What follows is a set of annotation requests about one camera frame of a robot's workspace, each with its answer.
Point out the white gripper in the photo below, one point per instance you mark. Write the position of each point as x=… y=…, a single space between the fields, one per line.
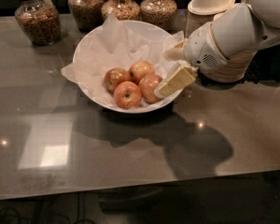
x=200 y=49

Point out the red apple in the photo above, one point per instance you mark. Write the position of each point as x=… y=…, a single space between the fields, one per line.
x=140 y=69
x=114 y=77
x=127 y=95
x=147 y=86

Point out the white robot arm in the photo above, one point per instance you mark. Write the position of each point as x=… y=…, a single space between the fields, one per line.
x=250 y=26

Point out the white bowl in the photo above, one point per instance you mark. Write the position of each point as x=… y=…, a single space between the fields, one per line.
x=84 y=52

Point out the front stack paper bowls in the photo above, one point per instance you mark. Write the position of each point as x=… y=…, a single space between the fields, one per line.
x=234 y=70

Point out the stack paper bowls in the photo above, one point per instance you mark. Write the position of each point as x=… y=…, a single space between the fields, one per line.
x=234 y=70
x=202 y=11

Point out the cereal jar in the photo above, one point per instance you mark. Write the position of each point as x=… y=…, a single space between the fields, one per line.
x=159 y=12
x=87 y=13
x=122 y=9
x=40 y=21

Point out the back stack paper bowls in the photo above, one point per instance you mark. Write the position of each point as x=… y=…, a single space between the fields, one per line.
x=202 y=11

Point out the white paper liner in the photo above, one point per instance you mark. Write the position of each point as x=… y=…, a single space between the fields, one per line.
x=115 y=47

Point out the far left cereal jar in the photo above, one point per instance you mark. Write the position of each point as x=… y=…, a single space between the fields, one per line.
x=40 y=21

